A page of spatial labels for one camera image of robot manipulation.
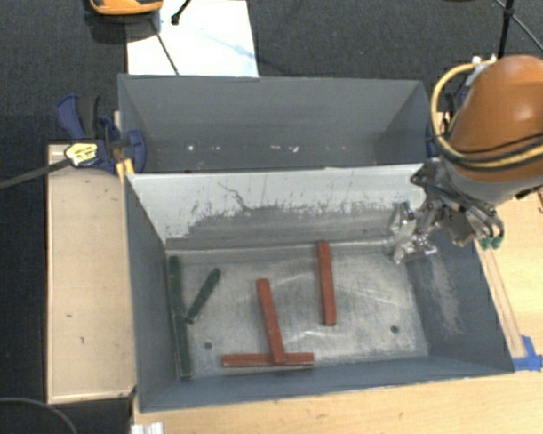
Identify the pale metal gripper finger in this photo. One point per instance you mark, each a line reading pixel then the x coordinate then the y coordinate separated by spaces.
pixel 410 249
pixel 402 220

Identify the red-brown flat block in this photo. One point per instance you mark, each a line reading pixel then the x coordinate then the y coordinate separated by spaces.
pixel 326 283
pixel 245 360
pixel 270 320

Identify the grey metal bin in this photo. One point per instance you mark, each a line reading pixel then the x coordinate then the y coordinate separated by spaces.
pixel 268 123

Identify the dark green flat block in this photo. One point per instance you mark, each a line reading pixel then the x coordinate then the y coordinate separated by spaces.
pixel 203 295
pixel 180 321

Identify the pale wood flat board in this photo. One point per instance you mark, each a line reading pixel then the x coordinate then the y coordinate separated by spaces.
pixel 87 280

